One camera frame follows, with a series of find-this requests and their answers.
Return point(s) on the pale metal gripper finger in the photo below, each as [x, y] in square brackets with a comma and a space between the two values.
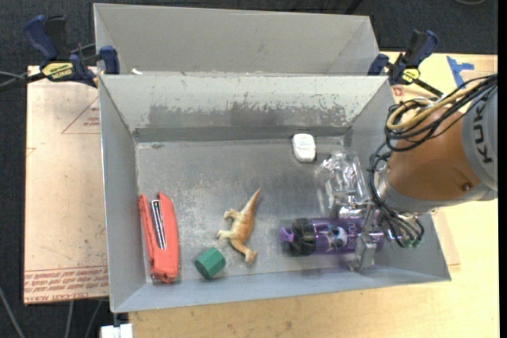
[366, 253]

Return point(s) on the purple bottle with black cap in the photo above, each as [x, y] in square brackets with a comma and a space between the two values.
[328, 235]

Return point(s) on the clear crumpled plastic bag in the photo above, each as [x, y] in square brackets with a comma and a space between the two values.
[344, 178]

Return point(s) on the small white plastic box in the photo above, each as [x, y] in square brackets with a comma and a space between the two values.
[304, 147]

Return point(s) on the tan toy dinosaur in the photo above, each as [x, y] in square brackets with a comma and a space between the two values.
[242, 227]

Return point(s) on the green hexagonal block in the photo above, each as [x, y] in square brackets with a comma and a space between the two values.
[210, 263]

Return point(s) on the grey metal bin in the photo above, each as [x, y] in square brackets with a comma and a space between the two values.
[222, 178]

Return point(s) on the small white scrap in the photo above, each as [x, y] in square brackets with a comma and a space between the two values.
[136, 71]

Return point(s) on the brown cardboard board red print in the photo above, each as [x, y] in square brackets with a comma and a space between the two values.
[63, 178]

